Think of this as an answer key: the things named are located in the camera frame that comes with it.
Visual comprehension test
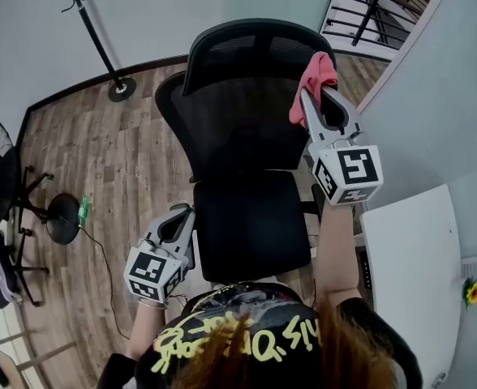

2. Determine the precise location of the potted sunflower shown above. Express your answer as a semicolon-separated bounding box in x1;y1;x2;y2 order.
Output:
462;276;477;307

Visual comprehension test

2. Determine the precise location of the person's black printed shirt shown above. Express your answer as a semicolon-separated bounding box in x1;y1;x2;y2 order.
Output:
96;281;424;389

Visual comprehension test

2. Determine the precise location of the person's left forearm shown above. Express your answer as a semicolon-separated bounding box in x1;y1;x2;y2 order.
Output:
125;304;169;362

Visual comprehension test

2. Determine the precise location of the black floor cable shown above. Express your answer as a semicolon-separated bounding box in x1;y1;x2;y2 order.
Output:
78;224;132;340

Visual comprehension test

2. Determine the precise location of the white desk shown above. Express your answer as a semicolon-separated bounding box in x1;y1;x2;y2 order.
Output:
354;183;462;389

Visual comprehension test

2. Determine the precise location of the wooden frame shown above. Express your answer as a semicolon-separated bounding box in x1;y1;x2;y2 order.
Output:
0;330;77;389

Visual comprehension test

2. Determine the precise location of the pink cloth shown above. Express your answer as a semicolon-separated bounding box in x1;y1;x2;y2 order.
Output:
289;51;339;129

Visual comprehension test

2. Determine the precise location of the person's right forearm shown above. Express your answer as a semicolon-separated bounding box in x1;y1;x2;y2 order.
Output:
315;200;363;310

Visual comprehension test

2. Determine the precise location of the black office chair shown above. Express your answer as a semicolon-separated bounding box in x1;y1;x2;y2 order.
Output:
154;18;339;285

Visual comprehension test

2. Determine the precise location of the thin wrist bracelet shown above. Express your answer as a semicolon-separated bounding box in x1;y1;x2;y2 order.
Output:
137;299;169;311

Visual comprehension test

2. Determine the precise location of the black coat rack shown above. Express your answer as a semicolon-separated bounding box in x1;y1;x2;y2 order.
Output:
50;0;137;103

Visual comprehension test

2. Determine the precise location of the black swivel chair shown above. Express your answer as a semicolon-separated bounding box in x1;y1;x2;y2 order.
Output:
0;224;51;310
0;146;55;222

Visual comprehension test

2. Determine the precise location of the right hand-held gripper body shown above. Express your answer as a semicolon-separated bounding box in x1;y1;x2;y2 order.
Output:
307;130;385;206

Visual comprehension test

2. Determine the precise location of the black floor fan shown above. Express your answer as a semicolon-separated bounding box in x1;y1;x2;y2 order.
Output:
0;109;81;246

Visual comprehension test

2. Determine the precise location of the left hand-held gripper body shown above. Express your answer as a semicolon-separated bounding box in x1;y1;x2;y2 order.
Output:
123;241;189;302

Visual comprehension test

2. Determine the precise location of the black metal railing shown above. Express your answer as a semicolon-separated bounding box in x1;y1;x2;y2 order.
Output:
321;0;442;60

